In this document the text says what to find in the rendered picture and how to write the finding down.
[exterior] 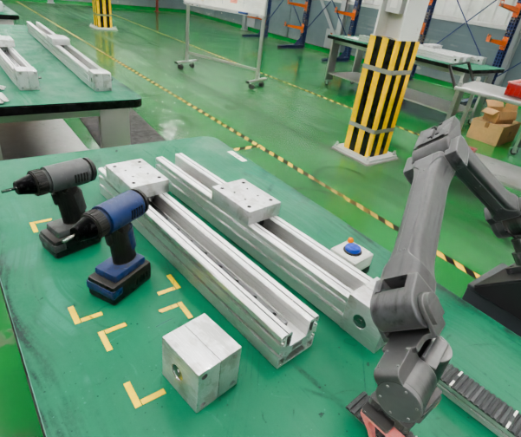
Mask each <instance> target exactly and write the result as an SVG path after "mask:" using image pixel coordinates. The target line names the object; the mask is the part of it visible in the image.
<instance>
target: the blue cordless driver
mask: <svg viewBox="0 0 521 437"><path fill-rule="evenodd" d="M148 209H149V201H148V198H147V196H146V195H145V194H144V193H143V192H142V191H141V190H140V189H137V188H133V189H131V190H127V191H125V192H123V193H121V194H119V195H117V196H115V197H113V198H111V199H109V200H107V201H105V202H103V203H101V204H99V205H97V206H95V207H93V208H92V209H91V210H89V211H87V212H84V213H83V214H82V215H81V217H80V220H79V221H78V222H77V223H76V224H75V225H74V226H73V227H72V228H71V229H70V235H71V236H69V237H67V238H65V239H63V240H61V242H62V243H63V244H64V243H66V242H68V241H69V240H71V239H73V240H75V241H76V242H81V241H85V240H89V239H94V240H97V239H98V240H99V239H101V238H103V237H105V240H106V244H107V245H108V246H109V247H110V251H111V255H112V257H110V258H108V259H107V260H105V261H103V262H102V263H100V264H98V265H97V266H96V267H95V272H94V273H92V274H91V275H89V276H88V279H87V287H89V292H90V293H91V294H92V295H94V296H96V297H98V298H100V299H102V300H104V301H106V302H108V303H110V304H112V305H116V304H117V303H119V302H120V301H121V300H123V299H124V298H125V297H127V296H128V295H129V294H130V293H132V292H133V291H134V290H136V289H137V288H138V287H140V286H141V285H142V284H143V283H145V282H146V280H148V279H149V278H150V276H151V265H150V262H149V261H148V260H145V258H144V256H142V255H140V254H139V253H137V252H136V251H135V246H136V241H135V236H134V229H133V224H132V223H131V222H132V221H133V220H135V219H137V218H138V217H140V216H142V215H143V214H144V213H145V212H147V211H148Z"/></svg>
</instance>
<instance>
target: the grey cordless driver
mask: <svg viewBox="0 0 521 437"><path fill-rule="evenodd" d="M96 176H97V170H96V166H95V164H94V162H93V161H92V160H91V159H90V158H88V157H85V158H79V159H75V160H68V161H64V162H61V163H56V164H53V165H49V166H43V167H41V168H40V169H39V168H38V169H35V170H30V171H28V172H27V175H25V176H23V177H22V178H20V179H18V180H16V181H14V182H13V187H12V188H9V189H5V190H2V191H1V193H5V192H11V191H15V192H16V193H17V194H18V195H22V194H35V195H36V196H37V197H38V196H42V195H44V194H48V193H50V194H51V197H52V199H53V202H54V204H55V205H58V208H59V211H60V214H61V216H62V218H59V219H57V220H54V221H51V222H48V223H47V228H46V229H43V230H41V231H40V233H39V239H40V241H41V242H42V246H43V247H44V248H45V249H46V250H47V251H48V252H50V253H51V254H52V255H53V256H54V257H55V258H63V257H65V256H67V255H69V254H71V253H74V252H76V251H79V250H82V249H84V248H87V247H89V246H91V245H94V244H97V243H99V242H101V239H99V240H98V239H97V240H94V239H89V240H85V241H81V242H76V241H75V240H73V239H71V240H69V241H68V242H66V243H64V244H63V243H62V242H61V240H63V239H65V238H67V237H69V236H71V235H70V229H71V228H72V227H73V226H74V225H75V224H76V223H77V222H78V221H79V220H80V217H81V215H82V214H83V213H84V212H86V211H85V210H86V209H87V205H86V202H85V199H84V196H83V193H82V190H81V188H80V187H79V185H83V184H86V183H89V182H90V181H93V180H95V179H96Z"/></svg>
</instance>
